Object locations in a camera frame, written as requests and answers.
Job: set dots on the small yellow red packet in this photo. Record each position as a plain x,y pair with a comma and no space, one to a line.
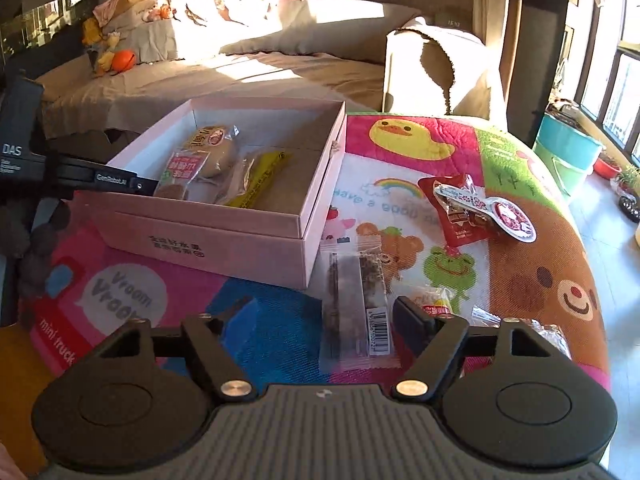
432,300

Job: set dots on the small digital clock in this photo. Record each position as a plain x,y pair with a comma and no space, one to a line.
452,17

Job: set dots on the small potted green plant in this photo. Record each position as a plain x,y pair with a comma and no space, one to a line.
627,192

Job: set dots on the white spoon shaped packet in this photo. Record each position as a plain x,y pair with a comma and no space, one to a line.
510,217

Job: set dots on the pink cardboard box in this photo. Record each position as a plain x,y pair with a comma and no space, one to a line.
225,240

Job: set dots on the colourful cartoon play mat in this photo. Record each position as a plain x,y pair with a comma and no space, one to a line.
525,240

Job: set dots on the teal plastic bucket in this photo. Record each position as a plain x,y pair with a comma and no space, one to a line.
565,152

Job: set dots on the clear brown snack packet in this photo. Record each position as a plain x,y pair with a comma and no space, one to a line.
239,180

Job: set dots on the pink blanket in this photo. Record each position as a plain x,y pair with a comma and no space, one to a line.
125,2

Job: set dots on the long yellow snack packet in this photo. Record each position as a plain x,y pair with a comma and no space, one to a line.
262,175

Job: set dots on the bread packet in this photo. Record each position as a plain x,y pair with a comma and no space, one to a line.
212,147

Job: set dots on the clear wrapped snack packet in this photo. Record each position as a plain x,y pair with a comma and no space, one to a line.
555,337

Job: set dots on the small red pot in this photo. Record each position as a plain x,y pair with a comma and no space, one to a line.
606,166

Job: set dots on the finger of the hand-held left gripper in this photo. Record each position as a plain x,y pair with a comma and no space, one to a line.
115,178

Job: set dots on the dark glass cabinet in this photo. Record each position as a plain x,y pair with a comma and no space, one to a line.
45,30

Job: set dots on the brown curtain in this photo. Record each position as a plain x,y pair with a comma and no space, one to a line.
520,35

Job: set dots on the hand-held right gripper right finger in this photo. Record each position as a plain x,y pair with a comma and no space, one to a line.
405,325

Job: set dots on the clear red label snack packet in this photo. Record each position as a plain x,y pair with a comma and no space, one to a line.
180,175

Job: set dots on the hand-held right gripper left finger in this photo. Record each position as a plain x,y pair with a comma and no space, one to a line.
240,320

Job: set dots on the window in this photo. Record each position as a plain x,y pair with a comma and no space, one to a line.
612,75

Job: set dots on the orange ball toy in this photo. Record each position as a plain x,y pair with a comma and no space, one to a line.
123,59

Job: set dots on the long grey pillow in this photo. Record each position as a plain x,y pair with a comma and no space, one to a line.
325,25

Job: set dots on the clear dark snack packet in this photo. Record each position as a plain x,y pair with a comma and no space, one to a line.
350,305

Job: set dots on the white floral cushion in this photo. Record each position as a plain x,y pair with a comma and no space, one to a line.
235,5

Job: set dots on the beige sofa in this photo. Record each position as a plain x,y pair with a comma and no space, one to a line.
200,85

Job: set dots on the yellow plush toy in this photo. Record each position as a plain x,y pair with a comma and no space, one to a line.
100,35

